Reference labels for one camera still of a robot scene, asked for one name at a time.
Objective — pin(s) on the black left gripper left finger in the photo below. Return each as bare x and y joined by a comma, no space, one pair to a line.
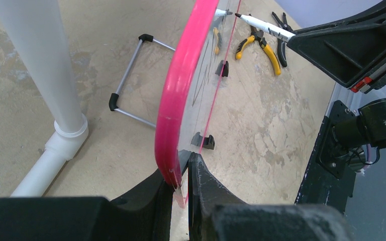
142,213

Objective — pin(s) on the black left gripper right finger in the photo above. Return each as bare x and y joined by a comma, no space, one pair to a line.
215,213

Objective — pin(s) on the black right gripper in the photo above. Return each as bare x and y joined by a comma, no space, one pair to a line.
352,51

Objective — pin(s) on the black silver marker pen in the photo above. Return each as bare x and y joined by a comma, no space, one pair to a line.
267,27

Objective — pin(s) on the whiteboard with pink frame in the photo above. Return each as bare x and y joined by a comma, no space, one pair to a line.
171,151

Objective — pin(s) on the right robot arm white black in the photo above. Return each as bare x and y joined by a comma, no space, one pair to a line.
368,127

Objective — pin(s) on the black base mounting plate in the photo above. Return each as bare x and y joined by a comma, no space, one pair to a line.
328,180

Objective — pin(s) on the aluminium extrusion rail frame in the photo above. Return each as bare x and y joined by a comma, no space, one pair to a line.
353,101

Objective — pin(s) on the metal wire whiteboard stand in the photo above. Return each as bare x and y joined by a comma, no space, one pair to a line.
138,95

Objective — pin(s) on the black handled wire stripper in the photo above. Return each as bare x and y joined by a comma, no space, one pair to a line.
280,43

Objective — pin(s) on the yellow handled pliers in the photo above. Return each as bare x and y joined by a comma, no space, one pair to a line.
257,36

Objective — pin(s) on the white PVC pipe frame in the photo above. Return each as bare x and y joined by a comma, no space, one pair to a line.
36,30

